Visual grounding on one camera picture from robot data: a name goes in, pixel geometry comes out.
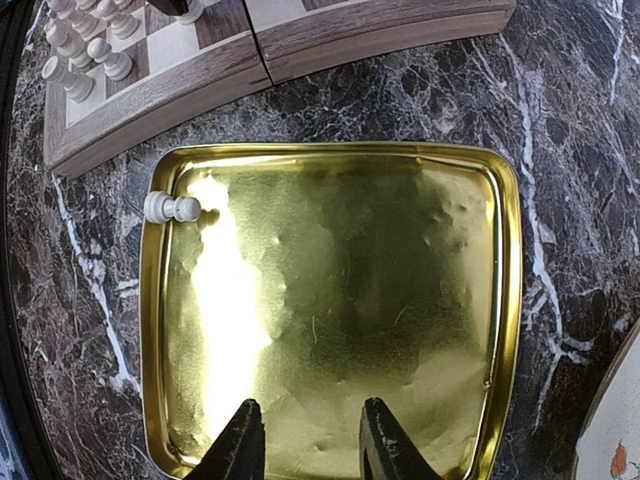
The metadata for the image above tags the white chess bishop piece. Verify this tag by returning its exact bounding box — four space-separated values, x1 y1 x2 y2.
41 56 95 103
47 0 102 41

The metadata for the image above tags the wooden chess board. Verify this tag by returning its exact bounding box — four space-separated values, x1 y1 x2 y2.
43 1 516 177

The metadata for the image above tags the gold metal tray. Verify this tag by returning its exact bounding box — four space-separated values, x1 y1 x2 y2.
139 142 523 479

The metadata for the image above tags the white chess pawn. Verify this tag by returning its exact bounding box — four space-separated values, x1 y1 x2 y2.
87 38 133 81
97 0 139 40
176 0 204 25
144 191 201 224

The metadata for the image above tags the beige floral ceramic plate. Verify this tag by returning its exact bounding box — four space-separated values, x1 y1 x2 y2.
571 325 639 479

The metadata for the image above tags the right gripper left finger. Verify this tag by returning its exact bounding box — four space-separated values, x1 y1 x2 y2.
185 399 265 480

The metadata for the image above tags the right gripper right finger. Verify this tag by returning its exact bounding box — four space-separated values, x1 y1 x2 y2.
359 397 442 480

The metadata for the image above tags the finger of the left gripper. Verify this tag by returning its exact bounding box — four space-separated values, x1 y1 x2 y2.
149 0 189 16

